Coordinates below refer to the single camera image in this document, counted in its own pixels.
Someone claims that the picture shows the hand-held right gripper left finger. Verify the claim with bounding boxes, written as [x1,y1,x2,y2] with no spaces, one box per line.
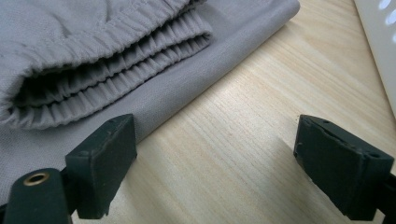
[64,113,138,220]

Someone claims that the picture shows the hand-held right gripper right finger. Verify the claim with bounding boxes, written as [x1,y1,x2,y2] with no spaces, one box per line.
[292,114,395,221]

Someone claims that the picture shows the white perforated plastic basket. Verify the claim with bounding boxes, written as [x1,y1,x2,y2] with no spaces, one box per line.
[353,0,396,119]

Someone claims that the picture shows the grey pants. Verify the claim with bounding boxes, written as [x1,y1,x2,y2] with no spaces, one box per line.
[0,0,302,208]

